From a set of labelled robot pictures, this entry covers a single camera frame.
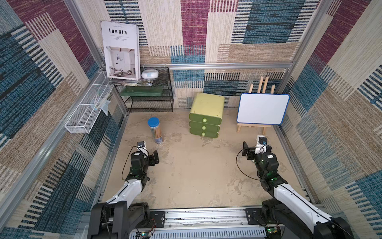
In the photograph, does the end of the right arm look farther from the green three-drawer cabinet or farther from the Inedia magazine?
the Inedia magazine

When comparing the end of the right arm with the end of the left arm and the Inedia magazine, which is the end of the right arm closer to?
the end of the left arm

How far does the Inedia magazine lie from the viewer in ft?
2.49

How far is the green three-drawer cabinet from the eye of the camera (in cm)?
91

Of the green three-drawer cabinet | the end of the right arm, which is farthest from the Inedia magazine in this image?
the end of the right arm

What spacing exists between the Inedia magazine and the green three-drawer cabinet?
14.9 inches
